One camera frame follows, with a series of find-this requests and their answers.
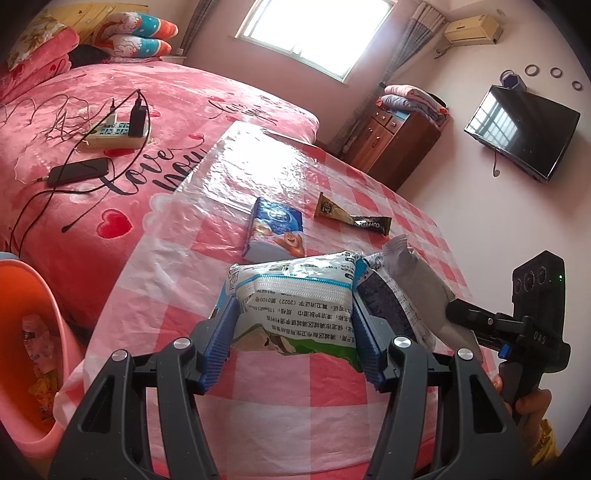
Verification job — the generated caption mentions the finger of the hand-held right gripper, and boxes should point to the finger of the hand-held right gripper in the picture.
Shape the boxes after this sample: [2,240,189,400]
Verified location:
[445,298,527,334]
[475,333,514,358]

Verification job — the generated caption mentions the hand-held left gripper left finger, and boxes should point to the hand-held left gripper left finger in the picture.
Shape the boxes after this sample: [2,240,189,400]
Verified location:
[55,295,238,480]

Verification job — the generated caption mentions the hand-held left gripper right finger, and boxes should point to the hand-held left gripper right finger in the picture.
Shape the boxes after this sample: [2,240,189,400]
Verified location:
[352,291,536,480]

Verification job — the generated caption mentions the white green snack packet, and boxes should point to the white green snack packet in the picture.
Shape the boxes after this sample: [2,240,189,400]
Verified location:
[216,250,365,374]

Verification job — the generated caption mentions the white wrapper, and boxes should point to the white wrapper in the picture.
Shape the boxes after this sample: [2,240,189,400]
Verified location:
[20,313,59,371]

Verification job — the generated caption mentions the yellow snack wrapper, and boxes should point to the yellow snack wrapper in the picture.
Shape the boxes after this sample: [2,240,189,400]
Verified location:
[27,370,62,419]

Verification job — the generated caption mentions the orange plastic bin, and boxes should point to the orange plastic bin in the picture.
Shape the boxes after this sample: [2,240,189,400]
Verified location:
[0,257,87,459]

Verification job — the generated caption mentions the person's right hand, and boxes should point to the person's right hand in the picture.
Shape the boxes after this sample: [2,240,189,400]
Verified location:
[491,375,553,431]

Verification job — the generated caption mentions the red white checkered tablecloth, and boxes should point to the red white checkered tablecloth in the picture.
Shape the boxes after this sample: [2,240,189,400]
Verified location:
[52,120,477,480]

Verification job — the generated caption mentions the black coffee sachet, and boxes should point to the black coffee sachet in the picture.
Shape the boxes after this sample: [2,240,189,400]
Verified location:
[350,214,393,237]

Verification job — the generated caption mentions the blue white tissue packet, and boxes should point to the blue white tissue packet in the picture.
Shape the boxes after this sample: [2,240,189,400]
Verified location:
[242,196,306,263]

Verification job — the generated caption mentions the gold coffee sachet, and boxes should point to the gold coffee sachet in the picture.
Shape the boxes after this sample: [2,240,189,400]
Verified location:
[315,192,357,228]

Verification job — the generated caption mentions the brown wooden cabinet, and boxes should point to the brown wooden cabinet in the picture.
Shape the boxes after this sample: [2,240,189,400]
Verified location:
[343,104,443,193]

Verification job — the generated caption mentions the black smartphone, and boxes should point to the black smartphone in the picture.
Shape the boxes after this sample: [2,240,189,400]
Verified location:
[45,156,112,188]

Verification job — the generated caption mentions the stack of folded blankets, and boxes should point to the stack of folded blankets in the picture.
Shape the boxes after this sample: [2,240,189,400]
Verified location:
[379,84,450,126]

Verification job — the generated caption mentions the white power strip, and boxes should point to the white power strip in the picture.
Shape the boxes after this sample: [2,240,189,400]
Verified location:
[84,121,154,150]

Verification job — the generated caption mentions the black power adapter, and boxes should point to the black power adapter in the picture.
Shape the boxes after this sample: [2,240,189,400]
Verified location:
[128,103,148,138]

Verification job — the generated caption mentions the bed with pink sheet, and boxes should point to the bed with pink sheet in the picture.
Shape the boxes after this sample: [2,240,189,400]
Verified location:
[0,59,322,334]

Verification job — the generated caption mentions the grey window curtain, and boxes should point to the grey window curtain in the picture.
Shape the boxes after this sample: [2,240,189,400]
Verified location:
[181,0,221,55]
[331,0,447,156]

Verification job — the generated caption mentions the cartoon printed pillow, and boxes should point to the cartoon printed pillow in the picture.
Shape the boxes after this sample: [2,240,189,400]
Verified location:
[91,11,179,48]
[98,34,175,64]

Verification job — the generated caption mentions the window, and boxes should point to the window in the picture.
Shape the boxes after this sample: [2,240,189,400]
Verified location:
[235,0,399,85]

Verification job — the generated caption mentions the black cloth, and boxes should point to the black cloth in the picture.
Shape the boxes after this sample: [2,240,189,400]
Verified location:
[68,45,112,66]

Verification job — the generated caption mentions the pink folded blanket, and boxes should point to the pink folded blanket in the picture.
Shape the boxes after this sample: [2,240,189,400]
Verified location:
[0,27,82,105]

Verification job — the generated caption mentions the floral pillow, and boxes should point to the floral pillow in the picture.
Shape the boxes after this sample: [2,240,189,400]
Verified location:
[6,11,78,71]

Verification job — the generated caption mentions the yellow wooden headboard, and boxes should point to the yellow wooden headboard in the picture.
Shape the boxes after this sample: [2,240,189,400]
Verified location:
[45,2,150,29]

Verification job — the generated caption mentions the black wall television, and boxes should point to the black wall television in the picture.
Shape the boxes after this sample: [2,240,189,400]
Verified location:
[463,84,582,184]

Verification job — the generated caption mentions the black cable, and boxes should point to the black cable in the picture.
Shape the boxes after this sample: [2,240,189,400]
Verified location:
[60,89,156,234]
[8,176,52,252]

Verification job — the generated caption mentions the white wall air conditioner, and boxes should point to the white wall air conditioner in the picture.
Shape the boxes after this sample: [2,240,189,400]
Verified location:
[434,13,505,59]

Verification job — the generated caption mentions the thin grey cable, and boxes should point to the thin grey cable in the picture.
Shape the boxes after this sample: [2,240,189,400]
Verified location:
[0,92,110,149]

